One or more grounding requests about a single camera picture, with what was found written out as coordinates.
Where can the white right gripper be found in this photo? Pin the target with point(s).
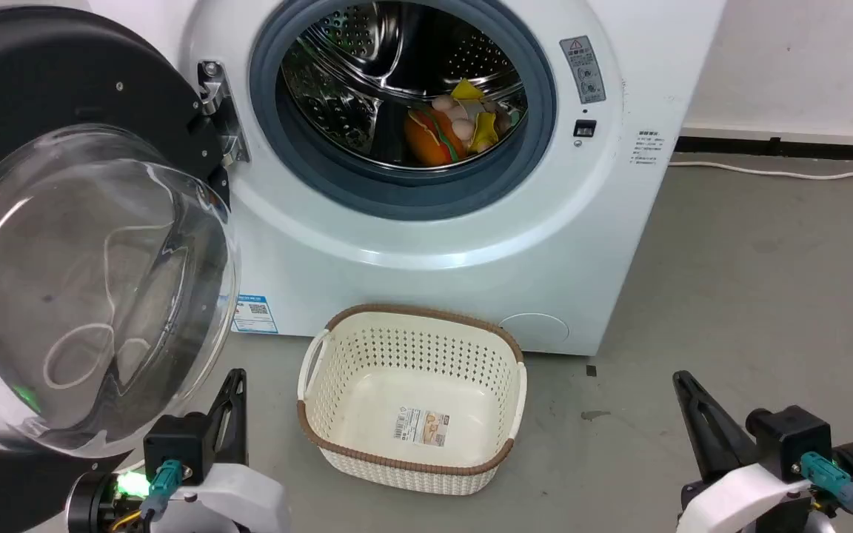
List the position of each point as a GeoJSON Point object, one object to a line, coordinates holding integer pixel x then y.
{"type": "Point", "coordinates": [737, 500]}

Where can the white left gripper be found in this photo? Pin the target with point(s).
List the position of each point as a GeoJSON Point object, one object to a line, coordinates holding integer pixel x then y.
{"type": "Point", "coordinates": [238, 496]}

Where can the washer door glass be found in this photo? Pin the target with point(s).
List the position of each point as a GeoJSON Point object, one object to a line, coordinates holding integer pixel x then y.
{"type": "Point", "coordinates": [27, 74]}

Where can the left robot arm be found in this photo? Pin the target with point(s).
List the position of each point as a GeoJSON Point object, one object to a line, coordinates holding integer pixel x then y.
{"type": "Point", "coordinates": [89, 503]}

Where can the white front-load washing machine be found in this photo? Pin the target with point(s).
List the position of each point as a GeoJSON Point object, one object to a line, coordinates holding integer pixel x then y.
{"type": "Point", "coordinates": [434, 259]}

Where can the chrome door hinge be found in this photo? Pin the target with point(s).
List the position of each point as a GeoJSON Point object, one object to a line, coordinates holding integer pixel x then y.
{"type": "Point", "coordinates": [216, 96]}

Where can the black door latch socket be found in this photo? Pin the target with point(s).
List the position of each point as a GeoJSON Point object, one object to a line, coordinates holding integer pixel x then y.
{"type": "Point", "coordinates": [584, 129]}

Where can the blue QR sticker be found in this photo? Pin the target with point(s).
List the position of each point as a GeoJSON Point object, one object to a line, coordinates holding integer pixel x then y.
{"type": "Point", "coordinates": [255, 314]}

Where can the cream laundry basket, brown rim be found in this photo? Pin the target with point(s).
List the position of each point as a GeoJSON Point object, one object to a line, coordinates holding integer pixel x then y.
{"type": "Point", "coordinates": [412, 370]}

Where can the product label sticker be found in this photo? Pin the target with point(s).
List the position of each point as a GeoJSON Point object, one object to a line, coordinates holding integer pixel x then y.
{"type": "Point", "coordinates": [422, 426]}

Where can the round filter cover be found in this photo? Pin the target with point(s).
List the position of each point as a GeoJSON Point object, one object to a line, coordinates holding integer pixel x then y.
{"type": "Point", "coordinates": [534, 333]}

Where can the small printed text label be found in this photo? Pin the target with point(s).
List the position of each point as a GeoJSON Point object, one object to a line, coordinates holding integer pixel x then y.
{"type": "Point", "coordinates": [649, 149]}

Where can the black baseboard strip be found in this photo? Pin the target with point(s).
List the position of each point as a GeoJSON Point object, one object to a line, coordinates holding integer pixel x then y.
{"type": "Point", "coordinates": [804, 148]}

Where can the hamburger plush toy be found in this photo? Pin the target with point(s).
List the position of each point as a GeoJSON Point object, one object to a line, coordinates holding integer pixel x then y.
{"type": "Point", "coordinates": [430, 141]}

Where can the beige plush toy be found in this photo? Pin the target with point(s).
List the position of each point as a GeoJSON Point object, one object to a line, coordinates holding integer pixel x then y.
{"type": "Point", "coordinates": [460, 118]}

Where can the yellow plush toy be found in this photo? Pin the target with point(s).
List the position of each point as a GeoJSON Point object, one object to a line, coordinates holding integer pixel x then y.
{"type": "Point", "coordinates": [483, 129]}

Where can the stainless steel drum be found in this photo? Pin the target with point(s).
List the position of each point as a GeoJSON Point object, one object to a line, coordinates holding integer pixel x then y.
{"type": "Point", "coordinates": [367, 59]}

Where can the grey warning label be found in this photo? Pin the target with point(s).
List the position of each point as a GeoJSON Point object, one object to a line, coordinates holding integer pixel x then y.
{"type": "Point", "coordinates": [583, 69]}

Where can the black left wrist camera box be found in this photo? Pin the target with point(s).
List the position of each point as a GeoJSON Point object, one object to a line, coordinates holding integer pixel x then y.
{"type": "Point", "coordinates": [175, 444]}

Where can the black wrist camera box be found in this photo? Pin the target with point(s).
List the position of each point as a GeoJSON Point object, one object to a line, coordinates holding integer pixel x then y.
{"type": "Point", "coordinates": [793, 437]}
{"type": "Point", "coordinates": [175, 444]}

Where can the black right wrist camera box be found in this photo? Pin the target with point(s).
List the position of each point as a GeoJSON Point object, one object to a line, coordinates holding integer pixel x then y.
{"type": "Point", "coordinates": [793, 437]}

